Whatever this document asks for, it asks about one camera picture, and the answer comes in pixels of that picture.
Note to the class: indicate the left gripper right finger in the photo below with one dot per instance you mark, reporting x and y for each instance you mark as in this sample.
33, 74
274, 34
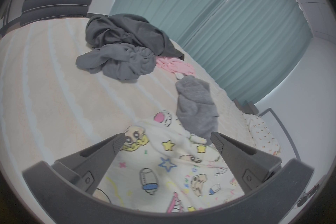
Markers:
246, 162

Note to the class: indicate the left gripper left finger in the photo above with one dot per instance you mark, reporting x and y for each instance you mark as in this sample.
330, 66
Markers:
86, 167

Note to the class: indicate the white printed pyjama top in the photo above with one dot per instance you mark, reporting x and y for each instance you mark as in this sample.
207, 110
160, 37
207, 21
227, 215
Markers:
170, 178

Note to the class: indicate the white printed pillow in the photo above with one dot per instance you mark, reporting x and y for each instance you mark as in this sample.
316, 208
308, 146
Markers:
262, 136

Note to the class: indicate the grey white bedside table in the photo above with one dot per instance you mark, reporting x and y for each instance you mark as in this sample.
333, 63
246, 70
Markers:
248, 107

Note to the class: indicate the grey sweater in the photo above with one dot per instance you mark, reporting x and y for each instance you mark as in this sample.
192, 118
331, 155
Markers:
196, 112

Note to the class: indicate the bed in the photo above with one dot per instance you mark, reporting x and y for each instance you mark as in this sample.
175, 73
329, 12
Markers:
52, 86

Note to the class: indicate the dark grey garment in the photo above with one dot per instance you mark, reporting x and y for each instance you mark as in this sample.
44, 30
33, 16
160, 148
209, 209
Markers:
126, 62

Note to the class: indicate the pink garment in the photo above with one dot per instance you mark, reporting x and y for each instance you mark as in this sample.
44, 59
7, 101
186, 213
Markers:
175, 65

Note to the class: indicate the black garment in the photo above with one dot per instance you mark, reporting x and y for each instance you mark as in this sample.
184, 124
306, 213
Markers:
126, 31

